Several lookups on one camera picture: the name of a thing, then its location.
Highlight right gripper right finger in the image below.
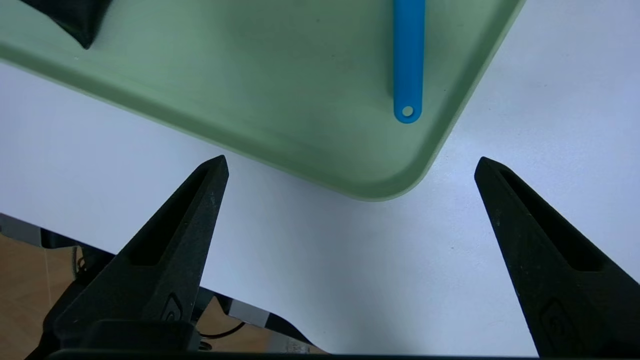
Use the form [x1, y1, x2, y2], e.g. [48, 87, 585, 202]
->
[474, 156, 640, 357]

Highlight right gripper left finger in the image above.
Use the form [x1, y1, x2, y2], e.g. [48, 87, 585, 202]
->
[42, 155, 230, 353]

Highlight wooden spoon blue handle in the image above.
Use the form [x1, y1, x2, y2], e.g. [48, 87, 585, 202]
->
[392, 0, 426, 124]

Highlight light green plastic tray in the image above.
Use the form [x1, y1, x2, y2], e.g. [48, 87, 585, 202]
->
[0, 0, 526, 202]

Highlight black glasses case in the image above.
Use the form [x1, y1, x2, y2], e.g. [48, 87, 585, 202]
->
[20, 0, 113, 50]

